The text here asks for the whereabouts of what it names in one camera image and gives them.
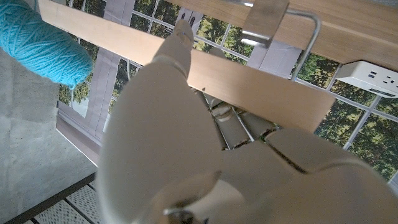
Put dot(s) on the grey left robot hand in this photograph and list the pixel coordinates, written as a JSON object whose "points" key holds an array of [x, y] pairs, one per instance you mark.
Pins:
{"points": [[161, 149]]}

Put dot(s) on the wooden hanger bar with clips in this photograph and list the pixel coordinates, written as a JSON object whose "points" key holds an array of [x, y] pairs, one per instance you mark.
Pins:
{"points": [[248, 90]]}

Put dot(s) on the teal yarn skein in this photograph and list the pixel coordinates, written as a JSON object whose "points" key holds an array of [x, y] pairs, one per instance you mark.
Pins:
{"points": [[40, 43]]}

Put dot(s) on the grey perforated floor grille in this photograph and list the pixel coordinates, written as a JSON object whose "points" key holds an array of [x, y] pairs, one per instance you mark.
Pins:
{"points": [[68, 208]]}

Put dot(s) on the printed window backdrop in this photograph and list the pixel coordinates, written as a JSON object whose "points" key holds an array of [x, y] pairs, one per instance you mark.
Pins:
{"points": [[367, 130]]}

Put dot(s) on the white power strip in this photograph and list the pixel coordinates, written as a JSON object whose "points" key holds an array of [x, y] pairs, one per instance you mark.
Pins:
{"points": [[367, 76]]}

